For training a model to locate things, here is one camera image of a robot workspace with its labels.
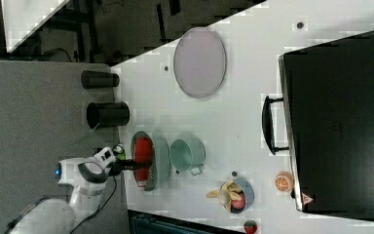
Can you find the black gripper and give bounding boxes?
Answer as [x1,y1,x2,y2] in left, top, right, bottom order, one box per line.
[109,160,152,176]

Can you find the red felt ketchup bottle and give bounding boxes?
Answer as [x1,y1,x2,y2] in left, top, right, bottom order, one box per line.
[134,137,154,187]

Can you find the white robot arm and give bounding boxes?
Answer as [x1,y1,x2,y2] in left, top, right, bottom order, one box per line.
[5,145,152,234]

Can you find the green oval strainer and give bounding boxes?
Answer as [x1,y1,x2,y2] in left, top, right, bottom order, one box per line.
[131,131,171,192]

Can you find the black round pan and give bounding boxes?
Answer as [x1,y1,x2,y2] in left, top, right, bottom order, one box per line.
[87,101,130,129]

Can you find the green mug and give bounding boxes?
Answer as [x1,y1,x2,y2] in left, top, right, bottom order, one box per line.
[169,139,206,176]

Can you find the blue crate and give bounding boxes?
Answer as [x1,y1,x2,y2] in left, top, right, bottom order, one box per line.
[128,210,243,234]

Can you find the black cylinder cup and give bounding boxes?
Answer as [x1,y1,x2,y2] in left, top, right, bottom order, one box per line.
[81,70,120,89]

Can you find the red apple toy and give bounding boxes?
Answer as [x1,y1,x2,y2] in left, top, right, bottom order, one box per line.
[232,194,245,210]

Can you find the dark bowl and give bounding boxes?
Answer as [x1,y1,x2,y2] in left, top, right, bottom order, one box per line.
[231,178,254,214]

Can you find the lilac round plate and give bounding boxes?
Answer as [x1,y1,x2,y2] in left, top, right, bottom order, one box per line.
[173,27,227,98]

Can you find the strawberry toy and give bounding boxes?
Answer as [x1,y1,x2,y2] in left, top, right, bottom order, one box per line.
[243,219,258,234]

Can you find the orange slice toy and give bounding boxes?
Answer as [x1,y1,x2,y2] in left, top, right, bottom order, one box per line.
[275,172,294,192]

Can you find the black toaster oven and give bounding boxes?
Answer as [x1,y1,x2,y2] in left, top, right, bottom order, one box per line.
[278,30,374,221]

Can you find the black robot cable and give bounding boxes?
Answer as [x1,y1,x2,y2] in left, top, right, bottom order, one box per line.
[69,175,118,234]

